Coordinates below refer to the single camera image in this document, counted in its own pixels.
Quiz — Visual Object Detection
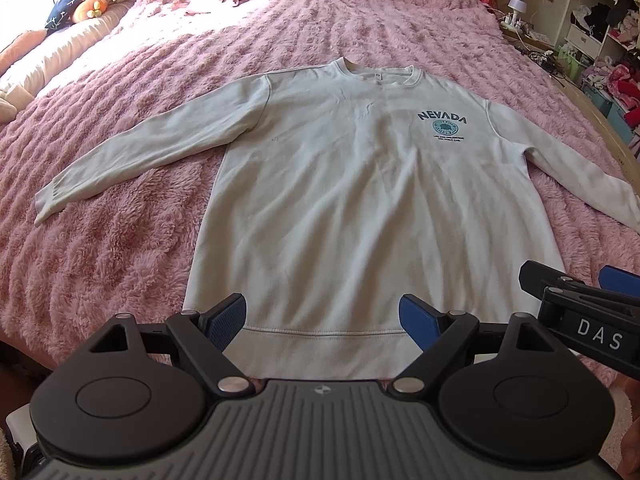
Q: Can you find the white wardrobe shelving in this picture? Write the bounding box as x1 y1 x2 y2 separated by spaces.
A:
559 0 639 82

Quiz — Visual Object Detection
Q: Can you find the navy floral cushion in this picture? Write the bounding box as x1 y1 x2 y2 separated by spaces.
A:
44 0 86 34

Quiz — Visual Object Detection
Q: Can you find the white table lamp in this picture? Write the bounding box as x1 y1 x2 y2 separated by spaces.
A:
501 0 527 32

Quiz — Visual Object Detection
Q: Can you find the white Nevada sweatshirt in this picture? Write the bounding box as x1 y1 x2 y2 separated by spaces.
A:
35 58 639 379

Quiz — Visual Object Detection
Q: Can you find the orange plush toy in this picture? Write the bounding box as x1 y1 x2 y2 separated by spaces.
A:
72 0 108 24

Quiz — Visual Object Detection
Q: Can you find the wooden bedside table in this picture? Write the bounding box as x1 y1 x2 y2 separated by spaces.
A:
500 23 556 54

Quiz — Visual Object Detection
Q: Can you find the pile of clothes in wardrobe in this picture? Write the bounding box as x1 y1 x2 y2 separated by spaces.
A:
580 56 639 131

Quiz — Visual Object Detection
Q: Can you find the cream side mattress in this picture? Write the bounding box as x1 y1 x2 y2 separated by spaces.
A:
1 0 134 126

